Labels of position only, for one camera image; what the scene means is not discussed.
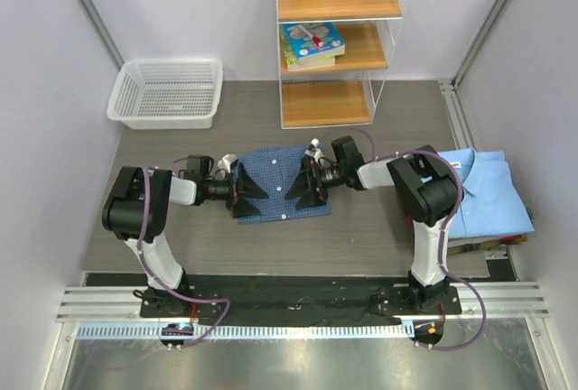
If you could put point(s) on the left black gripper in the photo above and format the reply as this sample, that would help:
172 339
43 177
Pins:
243 185

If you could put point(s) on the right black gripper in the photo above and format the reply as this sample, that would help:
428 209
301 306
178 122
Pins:
316 195

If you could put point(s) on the dark blue checkered shirt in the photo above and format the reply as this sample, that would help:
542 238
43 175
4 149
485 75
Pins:
274 170

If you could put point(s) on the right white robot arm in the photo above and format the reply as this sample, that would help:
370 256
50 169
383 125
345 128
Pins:
427 186

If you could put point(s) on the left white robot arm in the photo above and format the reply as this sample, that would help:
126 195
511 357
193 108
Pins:
136 212

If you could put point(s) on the folded shirts pile underneath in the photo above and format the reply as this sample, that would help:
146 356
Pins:
473 244

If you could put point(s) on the white plastic laundry basket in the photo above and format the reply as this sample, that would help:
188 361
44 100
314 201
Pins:
174 94

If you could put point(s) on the green book underneath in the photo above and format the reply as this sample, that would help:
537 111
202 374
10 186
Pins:
292 63

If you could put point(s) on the blue children's book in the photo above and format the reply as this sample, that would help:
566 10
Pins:
306 51

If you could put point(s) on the red white marker pen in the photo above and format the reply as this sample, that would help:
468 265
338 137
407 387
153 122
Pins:
318 42

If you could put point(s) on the folded light blue shirt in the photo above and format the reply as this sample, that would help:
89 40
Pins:
491 205

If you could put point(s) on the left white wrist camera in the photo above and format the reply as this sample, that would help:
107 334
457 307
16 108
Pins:
228 163

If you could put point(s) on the black mounting base plate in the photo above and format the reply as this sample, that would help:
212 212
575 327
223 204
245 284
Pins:
287 297

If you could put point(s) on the white wire wooden shelf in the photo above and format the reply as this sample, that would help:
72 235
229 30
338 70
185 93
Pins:
347 93

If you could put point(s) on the aluminium rail frame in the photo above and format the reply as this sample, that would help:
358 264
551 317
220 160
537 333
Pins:
112 313

